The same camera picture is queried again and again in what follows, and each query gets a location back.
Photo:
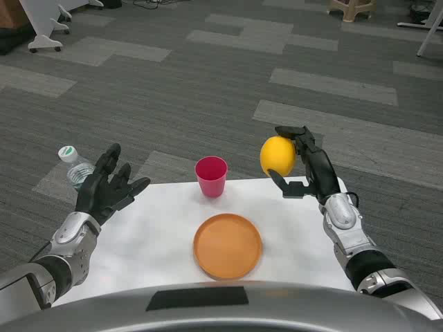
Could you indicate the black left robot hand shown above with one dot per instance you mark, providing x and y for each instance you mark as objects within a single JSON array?
[{"x": 100, "y": 192}]

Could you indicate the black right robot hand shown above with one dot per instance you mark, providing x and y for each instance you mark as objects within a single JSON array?
[{"x": 320, "y": 169}]

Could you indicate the yellow lemon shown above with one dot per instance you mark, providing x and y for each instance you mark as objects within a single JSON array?
[{"x": 278, "y": 156}]

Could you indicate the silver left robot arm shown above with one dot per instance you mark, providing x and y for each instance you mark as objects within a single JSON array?
[{"x": 52, "y": 256}]

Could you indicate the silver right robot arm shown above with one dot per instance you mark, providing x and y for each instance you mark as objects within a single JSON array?
[{"x": 363, "y": 252}]

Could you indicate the orange round plate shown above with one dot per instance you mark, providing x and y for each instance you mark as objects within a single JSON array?
[{"x": 227, "y": 246}]

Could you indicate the clear plastic water bottle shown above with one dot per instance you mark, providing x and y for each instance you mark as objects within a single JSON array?
[{"x": 74, "y": 166}]

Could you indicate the pink plastic cup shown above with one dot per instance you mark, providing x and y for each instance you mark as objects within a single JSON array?
[{"x": 211, "y": 176}]

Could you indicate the beige plastic stool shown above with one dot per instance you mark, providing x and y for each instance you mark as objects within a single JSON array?
[{"x": 351, "y": 8}]

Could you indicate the silver robot chest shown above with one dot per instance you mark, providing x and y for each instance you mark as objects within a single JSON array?
[{"x": 221, "y": 307}]

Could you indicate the white wheeled board stand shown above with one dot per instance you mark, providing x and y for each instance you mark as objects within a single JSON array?
[{"x": 46, "y": 24}]

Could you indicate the white table leg frame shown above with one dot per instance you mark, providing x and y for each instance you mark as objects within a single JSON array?
[{"x": 424, "y": 27}]

